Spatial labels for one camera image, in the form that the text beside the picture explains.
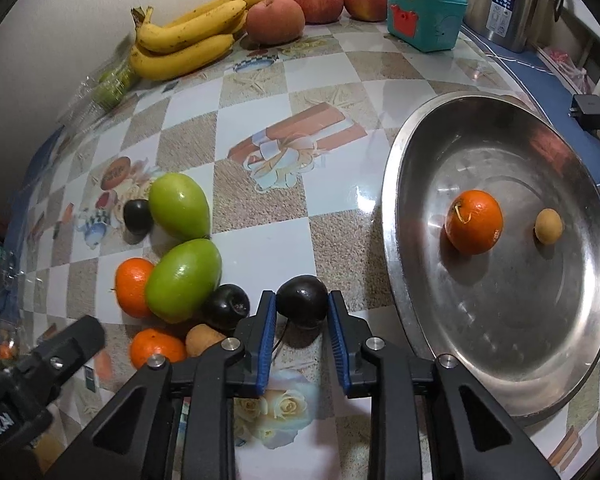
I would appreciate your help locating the clear bag of green fruit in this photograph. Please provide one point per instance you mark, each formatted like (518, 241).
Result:
(112, 85)

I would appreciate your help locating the green jujube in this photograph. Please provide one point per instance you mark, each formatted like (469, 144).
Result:
(182, 280)
(180, 205)

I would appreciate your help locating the white plastic chair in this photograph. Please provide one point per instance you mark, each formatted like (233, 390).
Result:
(597, 55)

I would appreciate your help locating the clear plastic container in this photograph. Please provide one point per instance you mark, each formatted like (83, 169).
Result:
(0, 280)

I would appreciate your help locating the steel thermos jug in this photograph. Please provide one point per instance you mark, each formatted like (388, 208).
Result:
(485, 0)

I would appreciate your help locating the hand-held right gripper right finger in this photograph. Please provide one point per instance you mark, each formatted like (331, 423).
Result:
(339, 350)

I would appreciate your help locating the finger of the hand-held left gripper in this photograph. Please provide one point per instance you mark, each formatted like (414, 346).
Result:
(75, 342)

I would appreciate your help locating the yellow banana bunch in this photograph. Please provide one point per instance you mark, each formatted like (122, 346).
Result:
(180, 55)

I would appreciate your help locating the blue striped tablecloth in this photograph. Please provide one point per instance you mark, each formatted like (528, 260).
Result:
(555, 85)

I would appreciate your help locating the plastic bag with pink contents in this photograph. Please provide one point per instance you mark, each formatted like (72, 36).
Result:
(570, 67)

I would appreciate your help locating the black charger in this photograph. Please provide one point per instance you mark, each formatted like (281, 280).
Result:
(590, 112)

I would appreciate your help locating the pink peach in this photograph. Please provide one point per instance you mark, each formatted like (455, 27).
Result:
(275, 20)

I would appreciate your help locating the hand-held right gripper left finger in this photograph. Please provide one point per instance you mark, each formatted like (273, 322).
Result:
(264, 345)

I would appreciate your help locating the brown longan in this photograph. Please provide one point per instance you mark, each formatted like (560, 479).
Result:
(548, 226)
(202, 341)

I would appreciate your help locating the round steel pan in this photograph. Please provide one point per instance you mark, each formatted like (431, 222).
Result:
(505, 335)

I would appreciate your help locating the teal plastic box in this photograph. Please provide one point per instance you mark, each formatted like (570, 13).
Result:
(425, 25)

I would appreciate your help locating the orange mandarin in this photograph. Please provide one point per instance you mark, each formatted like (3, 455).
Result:
(130, 287)
(474, 221)
(155, 350)

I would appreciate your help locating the dark cherry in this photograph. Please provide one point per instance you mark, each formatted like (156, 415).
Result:
(301, 302)
(137, 216)
(227, 307)

